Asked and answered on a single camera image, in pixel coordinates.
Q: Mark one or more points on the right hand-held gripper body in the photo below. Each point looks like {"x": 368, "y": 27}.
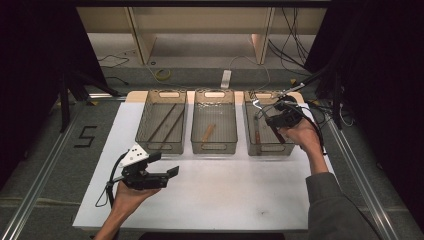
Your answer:
{"x": 289, "y": 113}

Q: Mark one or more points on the light wooden shelf unit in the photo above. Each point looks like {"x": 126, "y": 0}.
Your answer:
{"x": 200, "y": 23}

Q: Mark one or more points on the white table mat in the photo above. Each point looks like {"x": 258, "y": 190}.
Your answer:
{"x": 216, "y": 193}

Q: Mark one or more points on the black curtain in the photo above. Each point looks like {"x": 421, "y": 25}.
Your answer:
{"x": 33, "y": 66}
{"x": 383, "y": 83}

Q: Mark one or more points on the short metal rail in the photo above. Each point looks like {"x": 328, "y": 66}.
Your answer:
{"x": 106, "y": 96}

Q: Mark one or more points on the grey transparent plastic bin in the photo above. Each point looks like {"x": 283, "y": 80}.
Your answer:
{"x": 250, "y": 133}
{"x": 156, "y": 100}
{"x": 214, "y": 110}

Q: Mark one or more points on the person's left hand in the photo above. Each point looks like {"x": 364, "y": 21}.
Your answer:
{"x": 128, "y": 196}

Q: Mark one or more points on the white power strip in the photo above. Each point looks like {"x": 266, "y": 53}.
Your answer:
{"x": 225, "y": 79}

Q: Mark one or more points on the person's right hand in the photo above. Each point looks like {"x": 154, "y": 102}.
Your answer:
{"x": 305, "y": 136}

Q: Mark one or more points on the black metal stand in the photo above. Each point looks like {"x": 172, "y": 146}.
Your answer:
{"x": 65, "y": 100}
{"x": 336, "y": 100}

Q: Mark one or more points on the metal floor rail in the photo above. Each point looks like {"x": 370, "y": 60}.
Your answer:
{"x": 36, "y": 186}
{"x": 353, "y": 160}

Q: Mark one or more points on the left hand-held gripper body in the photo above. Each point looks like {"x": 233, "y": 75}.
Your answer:
{"x": 134, "y": 155}

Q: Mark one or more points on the yellow tape roll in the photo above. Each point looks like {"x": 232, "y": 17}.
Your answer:
{"x": 163, "y": 74}

